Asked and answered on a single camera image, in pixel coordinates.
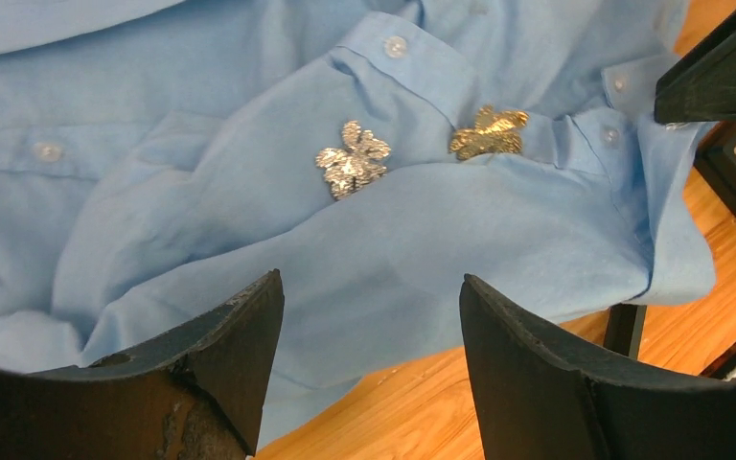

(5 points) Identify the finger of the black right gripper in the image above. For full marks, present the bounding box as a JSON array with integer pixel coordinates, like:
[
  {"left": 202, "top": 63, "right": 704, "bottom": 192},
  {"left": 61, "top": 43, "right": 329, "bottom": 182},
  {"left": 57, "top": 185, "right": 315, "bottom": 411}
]
[{"left": 654, "top": 10, "right": 736, "bottom": 124}]

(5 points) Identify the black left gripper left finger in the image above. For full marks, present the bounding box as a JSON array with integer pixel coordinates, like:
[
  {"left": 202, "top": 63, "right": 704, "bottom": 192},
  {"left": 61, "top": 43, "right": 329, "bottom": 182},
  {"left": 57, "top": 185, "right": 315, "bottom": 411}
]
[{"left": 0, "top": 270, "right": 284, "bottom": 459}]

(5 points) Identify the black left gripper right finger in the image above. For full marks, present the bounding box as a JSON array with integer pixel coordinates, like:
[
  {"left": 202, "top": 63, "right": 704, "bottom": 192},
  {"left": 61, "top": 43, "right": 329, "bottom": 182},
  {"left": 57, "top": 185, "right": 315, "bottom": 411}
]
[{"left": 459, "top": 275, "right": 736, "bottom": 459}]

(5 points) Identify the silver leaf brooch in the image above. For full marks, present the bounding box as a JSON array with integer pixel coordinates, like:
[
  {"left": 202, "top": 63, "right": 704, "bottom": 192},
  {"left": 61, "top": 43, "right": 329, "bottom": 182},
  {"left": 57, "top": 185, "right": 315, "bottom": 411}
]
[{"left": 314, "top": 121, "right": 391, "bottom": 200}]

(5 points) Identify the gold leaf brooch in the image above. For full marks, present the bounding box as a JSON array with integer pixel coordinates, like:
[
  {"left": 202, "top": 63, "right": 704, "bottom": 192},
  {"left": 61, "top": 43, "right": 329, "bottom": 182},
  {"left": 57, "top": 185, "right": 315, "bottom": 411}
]
[{"left": 448, "top": 104, "right": 529, "bottom": 161}]

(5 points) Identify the left black square frame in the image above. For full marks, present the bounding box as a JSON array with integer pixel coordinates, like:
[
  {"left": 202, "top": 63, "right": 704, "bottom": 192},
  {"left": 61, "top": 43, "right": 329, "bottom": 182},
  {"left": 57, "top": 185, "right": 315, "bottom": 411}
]
[{"left": 603, "top": 304, "right": 647, "bottom": 360}]

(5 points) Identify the light blue shirt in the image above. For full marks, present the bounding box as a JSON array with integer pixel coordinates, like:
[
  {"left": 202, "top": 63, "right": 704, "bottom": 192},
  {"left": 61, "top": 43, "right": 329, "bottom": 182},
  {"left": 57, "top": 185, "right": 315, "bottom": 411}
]
[{"left": 0, "top": 1, "right": 715, "bottom": 442}]

